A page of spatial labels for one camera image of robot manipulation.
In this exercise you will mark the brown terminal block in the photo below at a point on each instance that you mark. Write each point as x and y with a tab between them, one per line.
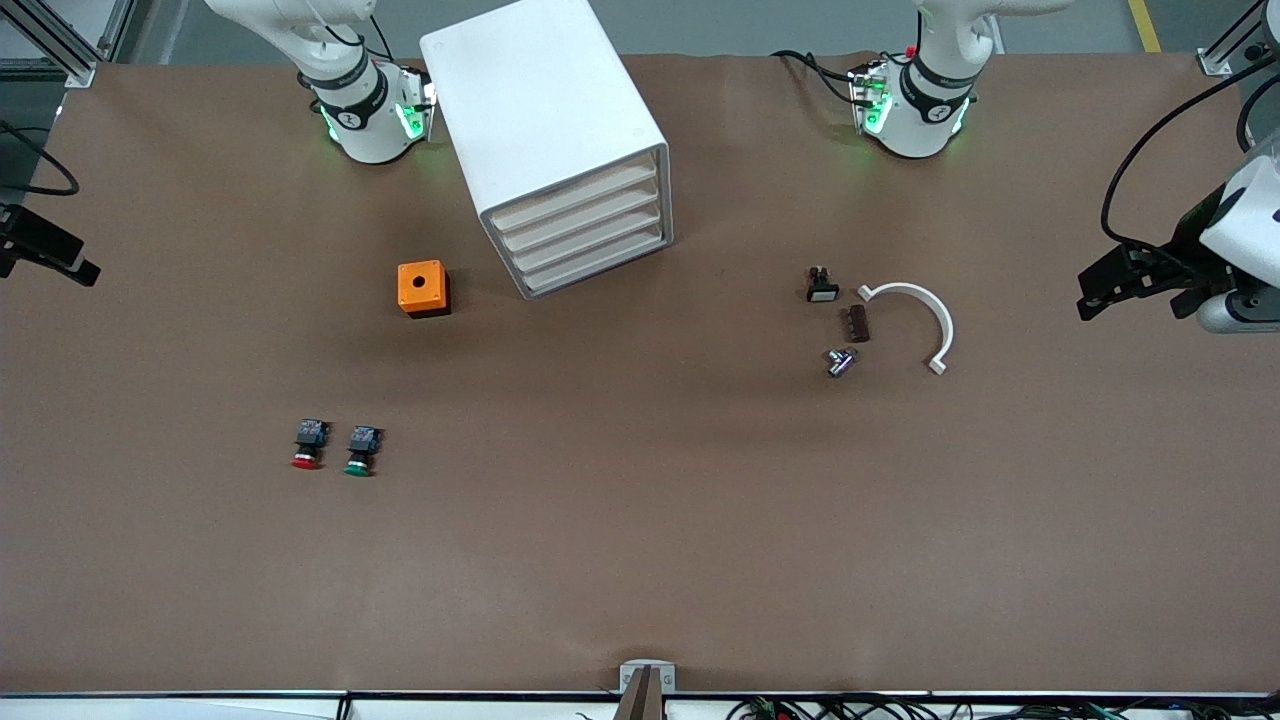
858	325

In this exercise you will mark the small black push switch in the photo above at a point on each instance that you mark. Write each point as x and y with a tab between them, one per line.
822	290

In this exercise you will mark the orange box with hole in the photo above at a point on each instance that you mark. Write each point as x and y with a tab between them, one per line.
412	297

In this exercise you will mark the grey metal bracket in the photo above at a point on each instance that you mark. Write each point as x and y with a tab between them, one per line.
627	672

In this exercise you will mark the white curved plastic bracket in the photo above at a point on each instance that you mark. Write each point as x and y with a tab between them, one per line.
905	289

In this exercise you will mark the brown table cover mat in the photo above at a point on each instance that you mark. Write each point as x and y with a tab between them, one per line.
640	500

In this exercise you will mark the brown upright bar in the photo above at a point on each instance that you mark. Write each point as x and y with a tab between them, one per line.
642	700

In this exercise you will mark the red mushroom push button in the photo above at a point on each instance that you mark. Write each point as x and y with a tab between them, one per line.
310	435

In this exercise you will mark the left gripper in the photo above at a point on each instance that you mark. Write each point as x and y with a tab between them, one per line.
1186	237

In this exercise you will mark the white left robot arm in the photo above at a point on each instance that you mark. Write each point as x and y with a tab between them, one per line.
915	135

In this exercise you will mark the green mushroom push button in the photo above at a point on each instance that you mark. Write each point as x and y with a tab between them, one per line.
362	440

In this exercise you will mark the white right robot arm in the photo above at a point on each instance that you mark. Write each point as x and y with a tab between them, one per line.
370	130

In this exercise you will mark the aluminium frame profile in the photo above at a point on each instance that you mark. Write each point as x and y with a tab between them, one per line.
60	55
1215	62

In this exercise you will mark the small silver purple part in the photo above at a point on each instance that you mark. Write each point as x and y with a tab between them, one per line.
840	363

